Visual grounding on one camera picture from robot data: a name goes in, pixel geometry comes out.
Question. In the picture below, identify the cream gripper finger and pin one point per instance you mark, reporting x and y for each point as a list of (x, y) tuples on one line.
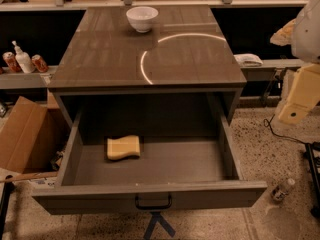
[(283, 36), (303, 96)]

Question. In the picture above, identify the yellow sponge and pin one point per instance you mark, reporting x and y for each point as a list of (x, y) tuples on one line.
[(123, 147)]

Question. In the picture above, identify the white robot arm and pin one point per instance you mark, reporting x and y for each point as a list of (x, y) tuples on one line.
[(303, 34)]

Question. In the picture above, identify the open grey top drawer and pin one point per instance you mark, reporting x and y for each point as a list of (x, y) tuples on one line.
[(186, 151)]

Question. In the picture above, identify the grey low shelf right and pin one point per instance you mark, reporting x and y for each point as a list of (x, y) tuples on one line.
[(266, 71)]

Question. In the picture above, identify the grey low shelf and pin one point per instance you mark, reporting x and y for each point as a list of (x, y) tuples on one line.
[(266, 71), (10, 80)]

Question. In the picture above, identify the folded white cloth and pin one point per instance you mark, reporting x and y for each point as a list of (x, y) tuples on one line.
[(248, 60)]

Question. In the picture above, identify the black metal stand right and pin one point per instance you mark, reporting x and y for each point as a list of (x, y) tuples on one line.
[(314, 166)]

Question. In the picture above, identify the clear plastic bottle on floor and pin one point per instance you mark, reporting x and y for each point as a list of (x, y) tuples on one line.
[(281, 191)]

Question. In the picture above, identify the grey wooden cabinet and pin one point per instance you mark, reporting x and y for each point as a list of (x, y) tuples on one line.
[(185, 50)]

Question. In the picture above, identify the white ceramic bowl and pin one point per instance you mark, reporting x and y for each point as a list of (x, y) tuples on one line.
[(141, 18)]

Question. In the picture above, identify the red soda can right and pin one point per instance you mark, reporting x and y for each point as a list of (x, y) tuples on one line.
[(39, 63)]

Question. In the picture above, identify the red soda can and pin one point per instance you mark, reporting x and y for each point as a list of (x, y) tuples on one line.
[(39, 63), (11, 62)]

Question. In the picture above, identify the wooden stick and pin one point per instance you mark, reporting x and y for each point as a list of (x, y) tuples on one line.
[(30, 176)]

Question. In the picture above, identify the white pump bottle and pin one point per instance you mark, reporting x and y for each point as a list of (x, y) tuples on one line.
[(23, 59)]

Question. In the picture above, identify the grey low shelf left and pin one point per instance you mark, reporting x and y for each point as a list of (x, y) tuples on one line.
[(10, 80)]

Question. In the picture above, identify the brown cardboard box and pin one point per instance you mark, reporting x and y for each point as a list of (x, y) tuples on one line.
[(31, 137)]

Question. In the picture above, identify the red soda can left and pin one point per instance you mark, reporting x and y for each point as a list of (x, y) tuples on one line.
[(11, 62)]

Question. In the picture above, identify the black drawer handle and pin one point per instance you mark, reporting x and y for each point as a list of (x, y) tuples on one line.
[(153, 202)]

